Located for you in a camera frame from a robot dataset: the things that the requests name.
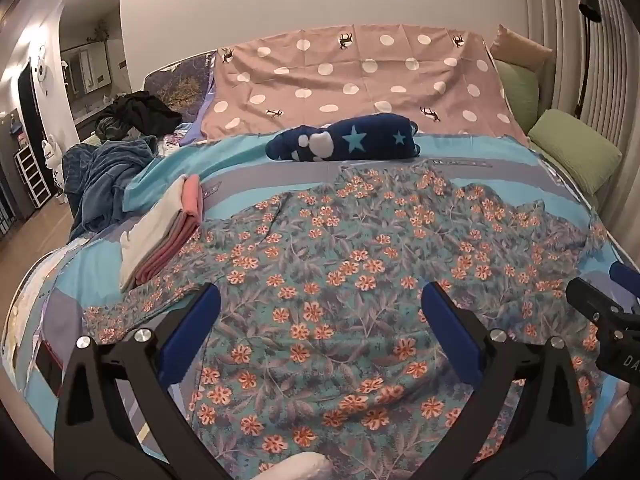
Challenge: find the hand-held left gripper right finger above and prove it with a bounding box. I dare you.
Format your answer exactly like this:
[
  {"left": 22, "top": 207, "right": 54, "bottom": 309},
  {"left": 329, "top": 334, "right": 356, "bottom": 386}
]
[{"left": 421, "top": 281, "right": 587, "bottom": 480}]

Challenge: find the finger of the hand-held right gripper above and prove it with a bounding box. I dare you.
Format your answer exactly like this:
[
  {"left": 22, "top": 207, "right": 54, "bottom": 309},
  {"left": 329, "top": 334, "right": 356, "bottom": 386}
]
[
  {"left": 566, "top": 277, "right": 621, "bottom": 323},
  {"left": 610, "top": 261, "right": 640, "bottom": 311}
]

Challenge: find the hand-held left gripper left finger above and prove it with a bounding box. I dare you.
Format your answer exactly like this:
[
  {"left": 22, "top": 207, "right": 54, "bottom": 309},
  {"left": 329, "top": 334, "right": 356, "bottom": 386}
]
[{"left": 52, "top": 282, "right": 231, "bottom": 480}]

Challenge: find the teal floral garment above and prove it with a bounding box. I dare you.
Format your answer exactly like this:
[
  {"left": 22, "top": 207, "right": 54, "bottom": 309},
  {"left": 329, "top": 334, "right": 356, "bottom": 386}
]
[{"left": 82, "top": 160, "right": 623, "bottom": 480}]

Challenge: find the black clothes pile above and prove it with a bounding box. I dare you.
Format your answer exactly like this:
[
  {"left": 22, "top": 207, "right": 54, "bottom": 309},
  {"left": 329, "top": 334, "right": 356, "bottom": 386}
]
[{"left": 95, "top": 91, "right": 183, "bottom": 141}]

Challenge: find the white folded cloth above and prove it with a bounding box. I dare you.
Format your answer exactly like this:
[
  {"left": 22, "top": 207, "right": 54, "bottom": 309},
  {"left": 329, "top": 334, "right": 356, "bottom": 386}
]
[{"left": 119, "top": 176, "right": 188, "bottom": 293}]

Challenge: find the pink folded cloth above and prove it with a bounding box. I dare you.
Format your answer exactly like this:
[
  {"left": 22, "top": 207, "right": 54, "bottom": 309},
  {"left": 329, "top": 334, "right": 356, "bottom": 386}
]
[{"left": 135, "top": 176, "right": 205, "bottom": 285}]

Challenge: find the green pillow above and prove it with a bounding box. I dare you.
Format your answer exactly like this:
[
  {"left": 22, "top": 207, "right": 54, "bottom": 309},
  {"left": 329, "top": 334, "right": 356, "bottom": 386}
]
[
  {"left": 494, "top": 60, "right": 541, "bottom": 131},
  {"left": 527, "top": 108, "right": 623, "bottom": 196}
]

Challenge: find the blue printed bed sheet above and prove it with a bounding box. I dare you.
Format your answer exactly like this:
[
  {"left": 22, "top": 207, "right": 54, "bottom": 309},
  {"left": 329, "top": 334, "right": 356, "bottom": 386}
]
[{"left": 0, "top": 130, "right": 640, "bottom": 480}]

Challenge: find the dark blue blanket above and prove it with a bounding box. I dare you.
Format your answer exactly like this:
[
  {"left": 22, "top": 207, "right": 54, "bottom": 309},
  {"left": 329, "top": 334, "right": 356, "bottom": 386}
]
[{"left": 62, "top": 135, "right": 161, "bottom": 241}]

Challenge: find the white fuzzy cloth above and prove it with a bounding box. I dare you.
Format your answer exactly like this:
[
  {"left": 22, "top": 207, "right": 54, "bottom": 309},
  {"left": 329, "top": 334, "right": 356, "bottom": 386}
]
[{"left": 260, "top": 452, "right": 337, "bottom": 480}]

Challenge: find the white curtain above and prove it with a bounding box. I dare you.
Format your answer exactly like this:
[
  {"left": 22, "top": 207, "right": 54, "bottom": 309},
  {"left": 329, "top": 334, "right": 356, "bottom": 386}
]
[{"left": 520, "top": 0, "right": 640, "bottom": 221}]

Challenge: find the white bear figure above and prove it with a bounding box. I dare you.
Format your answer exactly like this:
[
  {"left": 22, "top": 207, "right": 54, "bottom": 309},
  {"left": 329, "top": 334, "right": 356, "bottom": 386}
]
[{"left": 41, "top": 132, "right": 68, "bottom": 206}]

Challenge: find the white shelf rack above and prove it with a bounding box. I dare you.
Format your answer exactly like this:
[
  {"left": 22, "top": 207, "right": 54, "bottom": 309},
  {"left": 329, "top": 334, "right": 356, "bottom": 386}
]
[{"left": 15, "top": 142, "right": 51, "bottom": 207}]

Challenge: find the navy star plush blanket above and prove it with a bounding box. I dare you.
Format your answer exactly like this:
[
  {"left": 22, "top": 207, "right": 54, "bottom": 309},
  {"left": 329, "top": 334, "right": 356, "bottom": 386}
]
[{"left": 265, "top": 112, "right": 423, "bottom": 163}]

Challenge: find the beige pillow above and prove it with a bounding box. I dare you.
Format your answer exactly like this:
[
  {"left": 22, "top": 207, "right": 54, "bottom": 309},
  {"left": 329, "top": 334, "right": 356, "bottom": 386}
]
[{"left": 490, "top": 24, "right": 553, "bottom": 73}]

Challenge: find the pink polka dot sheet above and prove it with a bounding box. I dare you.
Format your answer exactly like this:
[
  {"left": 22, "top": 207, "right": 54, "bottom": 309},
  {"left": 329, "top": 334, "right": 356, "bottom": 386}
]
[{"left": 200, "top": 22, "right": 531, "bottom": 146}]

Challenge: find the black floor lamp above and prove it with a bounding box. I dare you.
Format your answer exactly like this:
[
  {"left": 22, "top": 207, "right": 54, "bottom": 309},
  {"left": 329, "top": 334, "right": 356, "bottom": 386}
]
[{"left": 575, "top": 0, "right": 603, "bottom": 121}]

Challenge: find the wall cabinet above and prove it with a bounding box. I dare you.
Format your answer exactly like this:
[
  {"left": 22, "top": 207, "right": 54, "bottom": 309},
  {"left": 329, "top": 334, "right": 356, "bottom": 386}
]
[{"left": 62, "top": 42, "right": 111, "bottom": 96}]

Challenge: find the white bear wall decoration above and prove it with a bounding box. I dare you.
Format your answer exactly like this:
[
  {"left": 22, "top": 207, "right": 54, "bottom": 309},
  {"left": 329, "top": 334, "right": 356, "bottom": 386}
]
[{"left": 34, "top": 42, "right": 49, "bottom": 96}]

